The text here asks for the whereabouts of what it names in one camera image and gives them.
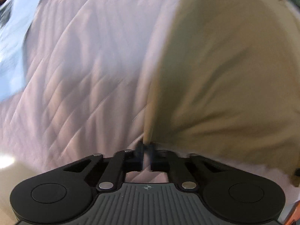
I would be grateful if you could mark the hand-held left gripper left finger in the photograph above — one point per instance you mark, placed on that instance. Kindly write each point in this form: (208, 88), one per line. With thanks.
(140, 155)

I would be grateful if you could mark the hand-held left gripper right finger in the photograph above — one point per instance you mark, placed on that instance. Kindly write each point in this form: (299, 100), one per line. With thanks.
(152, 157)

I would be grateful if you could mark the khaki t-shirt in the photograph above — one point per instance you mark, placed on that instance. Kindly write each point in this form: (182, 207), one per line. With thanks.
(222, 75)

